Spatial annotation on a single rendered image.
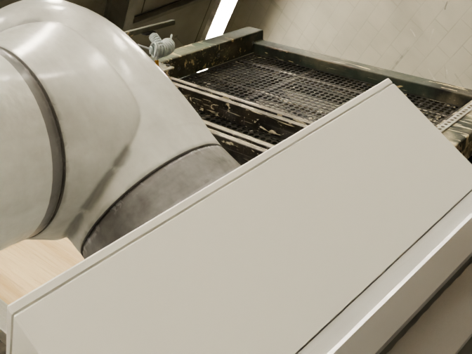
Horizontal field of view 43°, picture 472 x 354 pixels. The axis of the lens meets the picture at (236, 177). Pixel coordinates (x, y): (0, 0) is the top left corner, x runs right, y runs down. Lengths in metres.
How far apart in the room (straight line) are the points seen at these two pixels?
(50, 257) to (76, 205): 1.06
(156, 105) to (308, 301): 0.22
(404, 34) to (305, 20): 1.41
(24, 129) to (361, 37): 6.96
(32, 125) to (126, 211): 0.09
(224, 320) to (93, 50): 0.26
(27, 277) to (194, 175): 1.05
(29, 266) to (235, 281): 1.20
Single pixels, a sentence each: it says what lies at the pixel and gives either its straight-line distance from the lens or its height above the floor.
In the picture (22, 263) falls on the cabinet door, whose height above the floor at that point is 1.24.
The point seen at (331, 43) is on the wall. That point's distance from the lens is 7.61.
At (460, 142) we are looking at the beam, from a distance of 2.10.
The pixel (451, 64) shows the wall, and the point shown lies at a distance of 6.81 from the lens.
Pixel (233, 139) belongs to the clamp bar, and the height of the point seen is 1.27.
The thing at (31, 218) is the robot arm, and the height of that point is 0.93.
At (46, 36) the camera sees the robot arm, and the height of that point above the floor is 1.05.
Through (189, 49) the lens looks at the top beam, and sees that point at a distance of 2.73.
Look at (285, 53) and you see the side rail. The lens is 2.90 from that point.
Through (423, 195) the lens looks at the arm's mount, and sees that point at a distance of 0.43.
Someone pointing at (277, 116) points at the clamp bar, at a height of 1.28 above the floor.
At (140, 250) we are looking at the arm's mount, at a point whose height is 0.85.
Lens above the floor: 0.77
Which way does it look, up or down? 12 degrees up
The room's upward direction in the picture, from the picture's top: 40 degrees counter-clockwise
